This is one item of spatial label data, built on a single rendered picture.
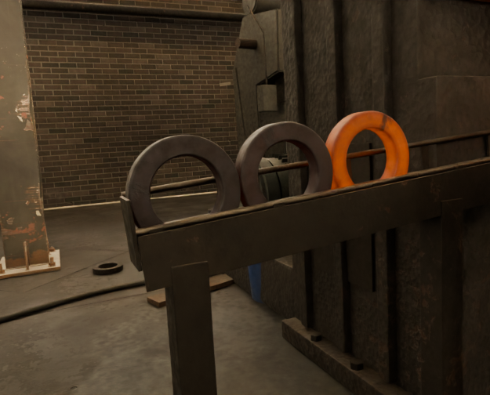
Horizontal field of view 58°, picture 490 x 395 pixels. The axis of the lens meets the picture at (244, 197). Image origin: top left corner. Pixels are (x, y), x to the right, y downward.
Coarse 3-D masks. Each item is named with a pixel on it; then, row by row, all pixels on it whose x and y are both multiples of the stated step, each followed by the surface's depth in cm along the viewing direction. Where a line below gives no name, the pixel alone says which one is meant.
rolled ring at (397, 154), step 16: (368, 112) 82; (336, 128) 82; (352, 128) 81; (368, 128) 83; (384, 128) 84; (400, 128) 86; (336, 144) 80; (384, 144) 88; (400, 144) 86; (336, 160) 80; (400, 160) 86; (336, 176) 81; (384, 176) 88
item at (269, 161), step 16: (272, 160) 216; (272, 176) 205; (288, 176) 210; (272, 192) 203; (288, 192) 208; (288, 256) 192; (224, 272) 250; (240, 272) 227; (272, 272) 192; (288, 272) 178; (272, 288) 194; (288, 288) 180; (272, 304) 195; (288, 304) 181
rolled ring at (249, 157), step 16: (272, 128) 74; (288, 128) 75; (304, 128) 77; (256, 144) 73; (272, 144) 74; (304, 144) 77; (320, 144) 78; (240, 160) 74; (256, 160) 74; (320, 160) 79; (240, 176) 73; (256, 176) 74; (320, 176) 79; (256, 192) 74; (304, 192) 81
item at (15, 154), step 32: (0, 0) 272; (0, 32) 273; (0, 64) 275; (0, 96) 276; (0, 128) 278; (32, 128) 284; (0, 160) 279; (32, 160) 286; (0, 192) 281; (32, 192) 287; (32, 224) 290; (32, 256) 291
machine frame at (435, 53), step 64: (320, 0) 135; (384, 0) 107; (448, 0) 104; (320, 64) 138; (384, 64) 109; (448, 64) 106; (320, 128) 142; (448, 128) 100; (320, 256) 147; (384, 256) 115; (320, 320) 153; (384, 320) 117; (384, 384) 121
